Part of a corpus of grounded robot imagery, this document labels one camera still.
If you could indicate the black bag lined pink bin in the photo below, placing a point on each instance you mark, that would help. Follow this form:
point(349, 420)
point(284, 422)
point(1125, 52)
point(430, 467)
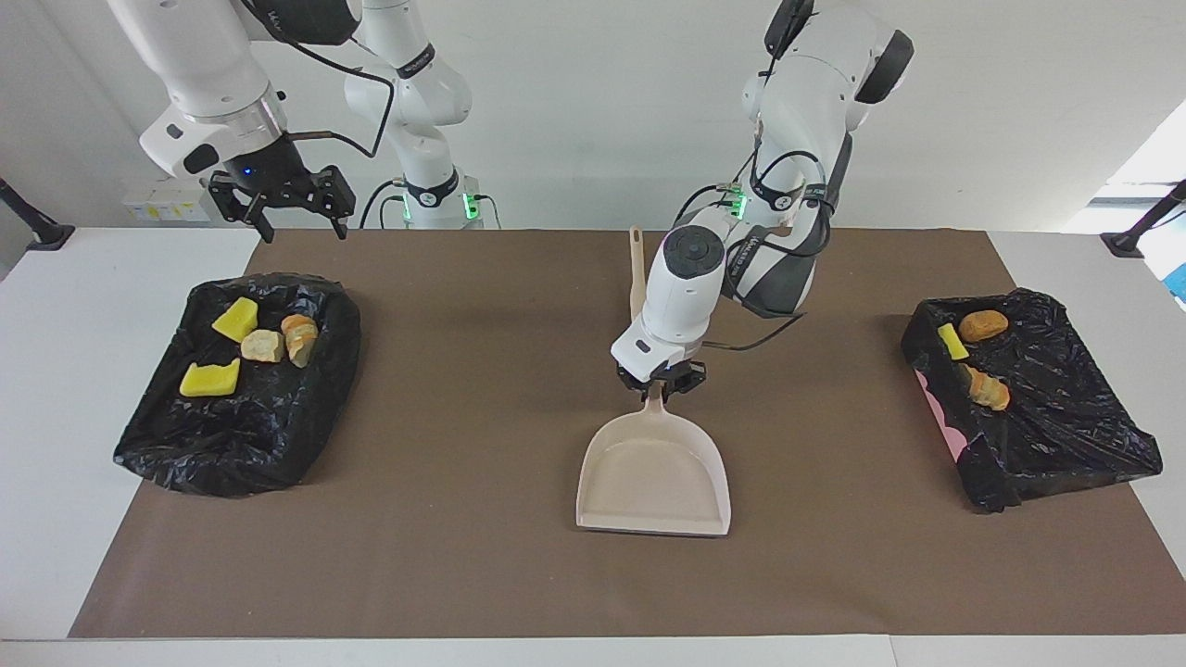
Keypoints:
point(1047, 417)

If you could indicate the green and yellow sponge piece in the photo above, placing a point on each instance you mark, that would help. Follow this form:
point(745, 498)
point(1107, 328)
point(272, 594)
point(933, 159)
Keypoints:
point(210, 380)

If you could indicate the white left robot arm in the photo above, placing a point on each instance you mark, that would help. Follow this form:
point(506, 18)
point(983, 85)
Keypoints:
point(686, 287)

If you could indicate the brown bread piece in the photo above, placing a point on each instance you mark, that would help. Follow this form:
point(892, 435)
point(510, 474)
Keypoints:
point(983, 325)

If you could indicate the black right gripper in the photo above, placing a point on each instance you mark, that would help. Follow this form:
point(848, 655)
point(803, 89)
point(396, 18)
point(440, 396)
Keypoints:
point(273, 176)

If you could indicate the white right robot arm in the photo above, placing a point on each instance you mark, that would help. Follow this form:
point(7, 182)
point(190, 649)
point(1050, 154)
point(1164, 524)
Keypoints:
point(213, 74)

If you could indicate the black clamp stand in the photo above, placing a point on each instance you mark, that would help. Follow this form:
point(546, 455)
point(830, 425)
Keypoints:
point(1126, 245)
point(46, 236)

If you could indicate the white boxes with yellow labels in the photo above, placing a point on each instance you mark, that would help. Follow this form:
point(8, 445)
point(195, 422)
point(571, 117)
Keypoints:
point(167, 199)

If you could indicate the toy croissant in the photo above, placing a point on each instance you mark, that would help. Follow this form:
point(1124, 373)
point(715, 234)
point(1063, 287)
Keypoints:
point(300, 341)

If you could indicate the blue object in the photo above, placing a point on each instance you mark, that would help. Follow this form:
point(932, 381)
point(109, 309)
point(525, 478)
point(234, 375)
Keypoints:
point(1179, 283)

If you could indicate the brown paper table mat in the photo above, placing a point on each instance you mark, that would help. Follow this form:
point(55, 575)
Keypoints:
point(463, 574)

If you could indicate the yellow notched sponge piece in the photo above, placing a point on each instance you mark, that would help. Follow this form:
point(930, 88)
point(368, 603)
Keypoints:
point(234, 320)

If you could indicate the small yellow sponge wedge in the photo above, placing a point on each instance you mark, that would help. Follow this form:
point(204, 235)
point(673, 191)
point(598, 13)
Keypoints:
point(952, 341)

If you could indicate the beige hand brush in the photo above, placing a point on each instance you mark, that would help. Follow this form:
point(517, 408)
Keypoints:
point(637, 278)

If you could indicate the beige plastic dustpan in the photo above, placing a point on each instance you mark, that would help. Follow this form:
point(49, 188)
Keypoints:
point(653, 472)

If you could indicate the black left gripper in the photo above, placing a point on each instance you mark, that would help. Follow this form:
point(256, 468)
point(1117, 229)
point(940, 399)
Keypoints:
point(662, 375)

